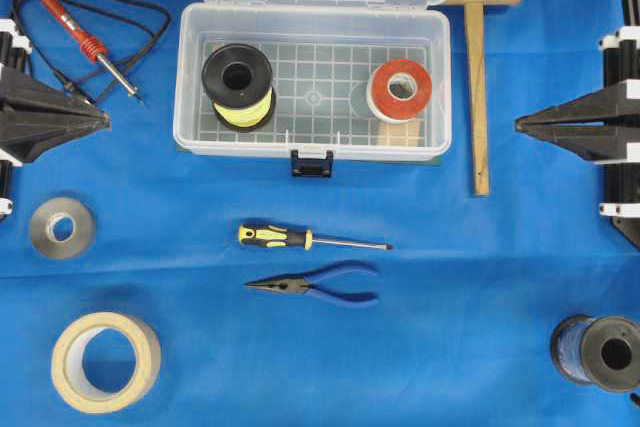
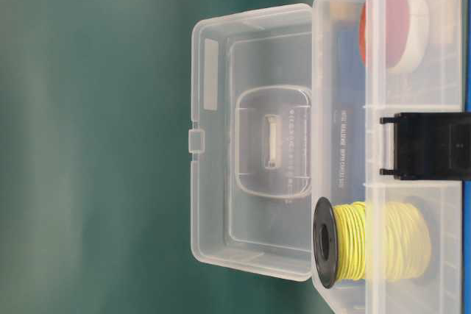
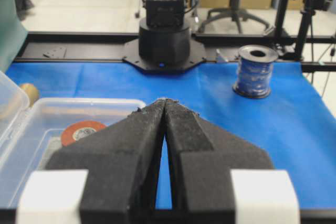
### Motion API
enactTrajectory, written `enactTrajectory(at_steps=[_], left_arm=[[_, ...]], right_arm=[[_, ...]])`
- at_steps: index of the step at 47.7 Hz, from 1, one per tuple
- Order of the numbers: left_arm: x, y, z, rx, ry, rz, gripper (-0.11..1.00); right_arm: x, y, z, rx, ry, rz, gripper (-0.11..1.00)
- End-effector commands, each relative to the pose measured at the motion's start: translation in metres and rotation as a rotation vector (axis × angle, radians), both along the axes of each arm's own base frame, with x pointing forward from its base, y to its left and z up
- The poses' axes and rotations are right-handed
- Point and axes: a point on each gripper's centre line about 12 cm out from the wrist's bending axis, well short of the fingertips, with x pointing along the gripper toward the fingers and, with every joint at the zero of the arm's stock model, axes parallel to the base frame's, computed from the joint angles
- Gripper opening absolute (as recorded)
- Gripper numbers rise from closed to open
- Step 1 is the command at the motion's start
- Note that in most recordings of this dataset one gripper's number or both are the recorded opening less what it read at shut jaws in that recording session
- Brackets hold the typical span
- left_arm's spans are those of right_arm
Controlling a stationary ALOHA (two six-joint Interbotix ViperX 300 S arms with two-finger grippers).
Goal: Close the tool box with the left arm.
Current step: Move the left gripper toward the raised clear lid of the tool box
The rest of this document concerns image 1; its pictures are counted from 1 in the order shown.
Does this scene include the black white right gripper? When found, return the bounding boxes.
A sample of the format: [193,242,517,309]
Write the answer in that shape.
[515,26,639,219]

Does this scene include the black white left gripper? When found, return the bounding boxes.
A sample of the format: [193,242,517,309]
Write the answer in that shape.
[1,19,111,221]

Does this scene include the clear plastic tool box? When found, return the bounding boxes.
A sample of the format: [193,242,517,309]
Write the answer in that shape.
[173,0,452,177]

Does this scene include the red soldering iron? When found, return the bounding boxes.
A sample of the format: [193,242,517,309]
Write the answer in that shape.
[41,0,142,102]

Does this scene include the grey tape roll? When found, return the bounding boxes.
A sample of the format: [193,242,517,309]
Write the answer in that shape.
[29,197,96,260]

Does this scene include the wooden mallet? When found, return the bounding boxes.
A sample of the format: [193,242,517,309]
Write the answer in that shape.
[444,0,522,196]

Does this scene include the blue table cloth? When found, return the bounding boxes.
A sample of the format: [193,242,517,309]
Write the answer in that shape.
[1,0,639,426]

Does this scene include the red tape roll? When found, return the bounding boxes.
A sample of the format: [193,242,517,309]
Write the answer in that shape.
[366,59,433,123]

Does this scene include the beige masking tape roll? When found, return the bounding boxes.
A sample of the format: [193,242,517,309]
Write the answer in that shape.
[50,311,162,415]

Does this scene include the yellow black screwdriver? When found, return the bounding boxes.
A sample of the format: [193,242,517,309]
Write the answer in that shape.
[237,224,393,251]

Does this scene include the black soldering iron cable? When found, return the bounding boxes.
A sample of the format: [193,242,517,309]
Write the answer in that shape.
[10,0,172,106]

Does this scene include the yellow wire spool black flanges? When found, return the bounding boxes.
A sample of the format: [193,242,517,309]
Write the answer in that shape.
[201,43,277,132]

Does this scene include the blue wire spool black flanges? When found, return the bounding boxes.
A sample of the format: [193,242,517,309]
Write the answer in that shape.
[550,315,639,394]

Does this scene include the blue handled needle-nose pliers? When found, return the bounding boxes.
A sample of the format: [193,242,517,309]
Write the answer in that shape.
[244,262,380,310]

